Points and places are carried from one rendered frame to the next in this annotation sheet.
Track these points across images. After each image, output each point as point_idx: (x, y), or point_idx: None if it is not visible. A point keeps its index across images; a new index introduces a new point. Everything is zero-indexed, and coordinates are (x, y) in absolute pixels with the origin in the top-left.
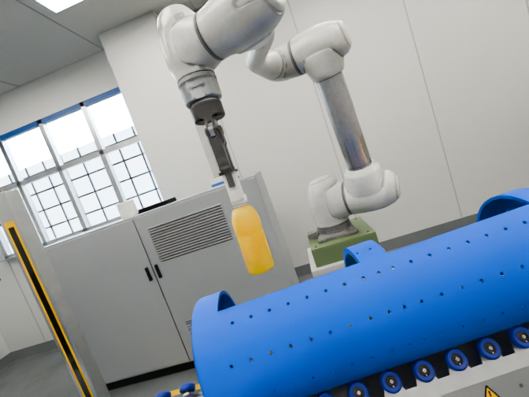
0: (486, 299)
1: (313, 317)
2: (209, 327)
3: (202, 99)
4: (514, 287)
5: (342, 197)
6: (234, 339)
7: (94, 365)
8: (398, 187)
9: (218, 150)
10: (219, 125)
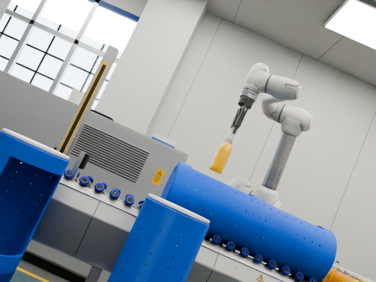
0: (285, 238)
1: (227, 195)
2: (187, 169)
3: (249, 98)
4: (297, 242)
5: None
6: (195, 179)
7: None
8: None
9: (241, 117)
10: None
